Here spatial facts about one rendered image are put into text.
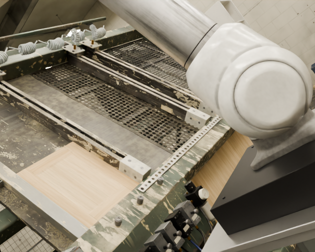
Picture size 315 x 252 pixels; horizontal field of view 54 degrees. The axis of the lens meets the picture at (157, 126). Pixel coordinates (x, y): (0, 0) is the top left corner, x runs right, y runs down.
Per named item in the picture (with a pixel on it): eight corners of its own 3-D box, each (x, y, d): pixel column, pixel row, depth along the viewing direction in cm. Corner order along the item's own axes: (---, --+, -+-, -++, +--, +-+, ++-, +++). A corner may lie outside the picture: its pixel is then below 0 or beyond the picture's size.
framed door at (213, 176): (234, 251, 171) (237, 251, 169) (175, 170, 171) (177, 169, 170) (277, 170, 237) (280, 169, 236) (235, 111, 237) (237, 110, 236)
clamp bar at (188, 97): (214, 120, 187) (225, 84, 174) (73, 52, 232) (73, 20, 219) (221, 114, 194) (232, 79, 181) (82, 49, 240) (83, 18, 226)
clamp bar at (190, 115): (201, 131, 174) (213, 94, 161) (54, 58, 219) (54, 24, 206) (209, 124, 182) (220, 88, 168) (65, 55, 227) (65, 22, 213)
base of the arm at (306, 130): (327, 103, 82) (313, 87, 82) (324, 134, 64) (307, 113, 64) (268, 137, 93) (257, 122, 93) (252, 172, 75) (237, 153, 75)
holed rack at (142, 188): (143, 193, 123) (143, 192, 122) (137, 189, 124) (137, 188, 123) (265, 77, 244) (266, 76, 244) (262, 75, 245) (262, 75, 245)
